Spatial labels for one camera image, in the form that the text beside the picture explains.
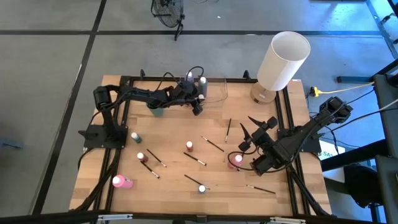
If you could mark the white shade wooden base lamp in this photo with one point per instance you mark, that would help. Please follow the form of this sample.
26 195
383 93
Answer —
280 68

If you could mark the white labelled box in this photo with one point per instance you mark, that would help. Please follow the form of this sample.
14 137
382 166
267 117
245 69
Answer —
332 151

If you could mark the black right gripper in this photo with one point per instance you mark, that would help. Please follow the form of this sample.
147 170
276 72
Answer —
259 137

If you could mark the large purple paint bottle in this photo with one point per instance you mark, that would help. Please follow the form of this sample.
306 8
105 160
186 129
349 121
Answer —
189 75

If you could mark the large pink paint bottle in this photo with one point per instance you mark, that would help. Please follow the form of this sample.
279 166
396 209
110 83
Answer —
122 182

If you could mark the clear plastic bin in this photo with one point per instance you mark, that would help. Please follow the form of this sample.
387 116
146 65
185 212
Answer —
217 90

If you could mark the large slate grey paint bottle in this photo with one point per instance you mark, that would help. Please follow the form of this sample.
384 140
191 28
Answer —
203 87

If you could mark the black floor fan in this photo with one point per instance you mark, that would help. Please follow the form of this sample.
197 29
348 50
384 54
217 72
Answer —
168 14

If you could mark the dark desk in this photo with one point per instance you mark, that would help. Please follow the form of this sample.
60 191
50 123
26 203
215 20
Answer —
385 124

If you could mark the silver metal frame bracket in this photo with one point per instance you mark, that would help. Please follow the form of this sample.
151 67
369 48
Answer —
115 217
287 220

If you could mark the teal green plastic cup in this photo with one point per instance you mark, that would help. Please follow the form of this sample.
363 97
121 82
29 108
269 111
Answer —
157 112

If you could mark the small teal paint bottle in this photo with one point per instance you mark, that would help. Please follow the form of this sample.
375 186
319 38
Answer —
136 137

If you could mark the small maroon paint bottle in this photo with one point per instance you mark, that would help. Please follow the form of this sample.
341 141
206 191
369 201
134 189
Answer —
142 157

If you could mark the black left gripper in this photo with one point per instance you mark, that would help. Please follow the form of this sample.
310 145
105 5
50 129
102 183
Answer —
188 91

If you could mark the grey office chair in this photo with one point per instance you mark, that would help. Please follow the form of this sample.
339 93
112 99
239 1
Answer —
386 17

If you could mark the small red paint bottle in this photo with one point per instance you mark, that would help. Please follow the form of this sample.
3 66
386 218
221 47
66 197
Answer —
189 146

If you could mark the black chair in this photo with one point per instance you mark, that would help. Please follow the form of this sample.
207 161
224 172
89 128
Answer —
360 185

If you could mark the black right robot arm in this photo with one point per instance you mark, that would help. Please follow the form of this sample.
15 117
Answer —
295 143

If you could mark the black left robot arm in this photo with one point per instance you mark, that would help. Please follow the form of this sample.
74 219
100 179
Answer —
140 95

